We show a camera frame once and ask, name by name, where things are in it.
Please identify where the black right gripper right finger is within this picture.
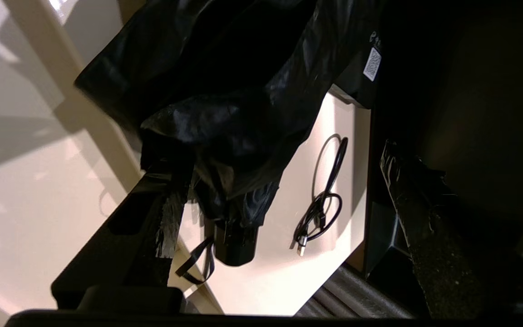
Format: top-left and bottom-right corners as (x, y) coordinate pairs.
(380, 139), (488, 318)

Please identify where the black umbrella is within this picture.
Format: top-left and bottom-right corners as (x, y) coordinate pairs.
(74, 0), (382, 287)

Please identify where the black coiled USB cable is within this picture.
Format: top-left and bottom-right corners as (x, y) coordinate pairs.
(292, 134), (349, 257)

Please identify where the black television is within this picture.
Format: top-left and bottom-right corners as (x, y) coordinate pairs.
(366, 0), (523, 255)

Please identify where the white low cabinet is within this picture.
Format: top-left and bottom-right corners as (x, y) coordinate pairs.
(3, 0), (372, 316)

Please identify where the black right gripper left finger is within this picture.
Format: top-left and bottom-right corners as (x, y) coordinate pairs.
(50, 159), (195, 310)

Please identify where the cream drawer with black handle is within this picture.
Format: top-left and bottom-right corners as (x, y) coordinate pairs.
(0, 0), (198, 318)

